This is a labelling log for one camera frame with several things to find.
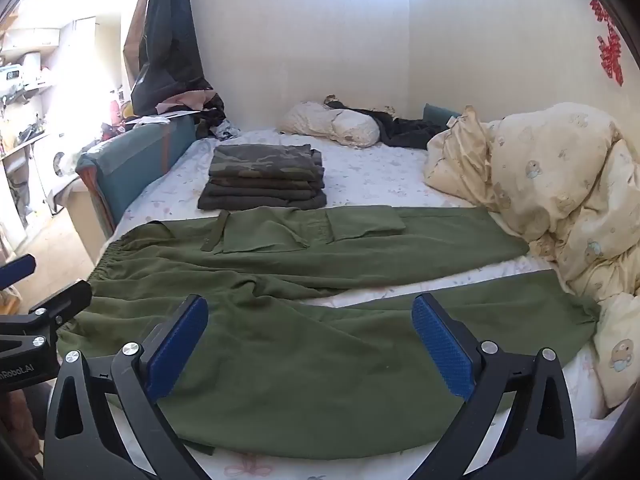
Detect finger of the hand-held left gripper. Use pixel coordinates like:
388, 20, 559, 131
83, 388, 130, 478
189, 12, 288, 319
27, 280, 93, 333
0, 254, 37, 291

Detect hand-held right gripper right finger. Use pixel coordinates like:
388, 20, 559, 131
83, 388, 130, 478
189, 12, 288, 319
407, 292, 593, 480

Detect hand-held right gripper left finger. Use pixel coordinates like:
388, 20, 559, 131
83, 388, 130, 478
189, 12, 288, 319
45, 294, 236, 480

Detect green pants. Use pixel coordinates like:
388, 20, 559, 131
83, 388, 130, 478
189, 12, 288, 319
56, 205, 601, 460

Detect dark olive folded pants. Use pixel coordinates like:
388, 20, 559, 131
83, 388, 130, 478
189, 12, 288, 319
202, 183, 326, 202
197, 191, 328, 211

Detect camouflage folded pants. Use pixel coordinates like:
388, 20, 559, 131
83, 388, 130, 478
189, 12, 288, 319
210, 143, 324, 182
208, 175, 326, 193

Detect white washing machine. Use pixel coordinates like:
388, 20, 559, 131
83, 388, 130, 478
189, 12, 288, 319
34, 134, 83, 203

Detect teal bed end board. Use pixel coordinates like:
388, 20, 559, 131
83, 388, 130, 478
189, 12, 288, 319
76, 114, 197, 241

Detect floral white bed sheet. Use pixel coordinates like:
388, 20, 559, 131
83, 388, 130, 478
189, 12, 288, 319
112, 127, 621, 480

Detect cream bear print quilt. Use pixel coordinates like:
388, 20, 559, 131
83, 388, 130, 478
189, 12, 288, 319
423, 102, 640, 411

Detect black garment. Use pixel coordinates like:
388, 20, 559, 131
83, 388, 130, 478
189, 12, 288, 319
325, 100, 443, 151

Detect pile of dark clothes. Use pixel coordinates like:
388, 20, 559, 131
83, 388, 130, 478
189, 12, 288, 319
192, 95, 243, 142

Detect pink cloth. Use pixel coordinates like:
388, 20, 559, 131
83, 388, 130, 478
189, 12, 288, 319
155, 90, 221, 115

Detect teal cushion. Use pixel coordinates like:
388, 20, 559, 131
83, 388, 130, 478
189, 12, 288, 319
424, 104, 462, 128

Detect cream pillow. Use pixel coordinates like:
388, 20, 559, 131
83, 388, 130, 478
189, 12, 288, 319
276, 101, 382, 149

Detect dark hanging curtain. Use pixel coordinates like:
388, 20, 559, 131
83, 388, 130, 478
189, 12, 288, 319
123, 0, 226, 117

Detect cluttered wall shelf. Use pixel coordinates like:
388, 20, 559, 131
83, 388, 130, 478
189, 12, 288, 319
0, 50, 53, 156

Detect red paper wall decoration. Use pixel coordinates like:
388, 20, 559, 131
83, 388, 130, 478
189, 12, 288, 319
589, 0, 626, 87

